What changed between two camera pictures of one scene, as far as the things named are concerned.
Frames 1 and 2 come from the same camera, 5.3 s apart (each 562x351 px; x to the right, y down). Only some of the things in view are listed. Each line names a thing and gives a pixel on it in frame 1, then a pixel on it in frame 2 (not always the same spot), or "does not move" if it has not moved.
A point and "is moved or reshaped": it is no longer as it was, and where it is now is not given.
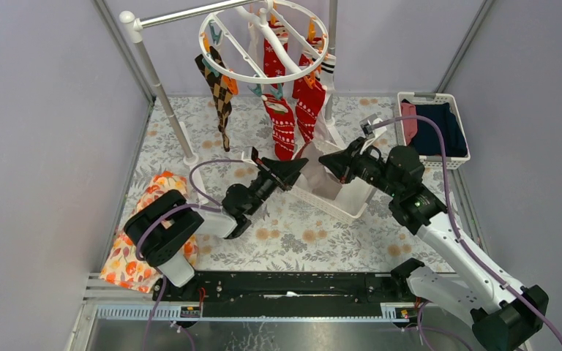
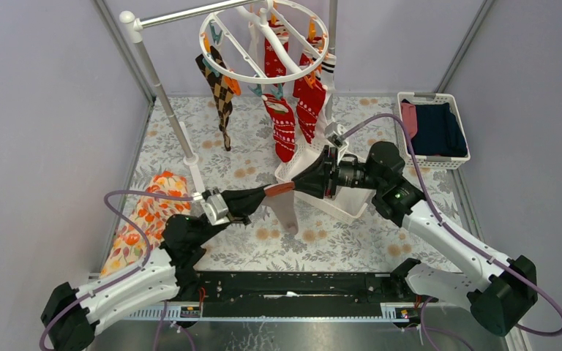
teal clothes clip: x=279 y=92 does not move
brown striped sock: x=321 y=181 is moved or reshaped
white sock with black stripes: x=327 y=70 does not move
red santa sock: x=283 y=126 does not move
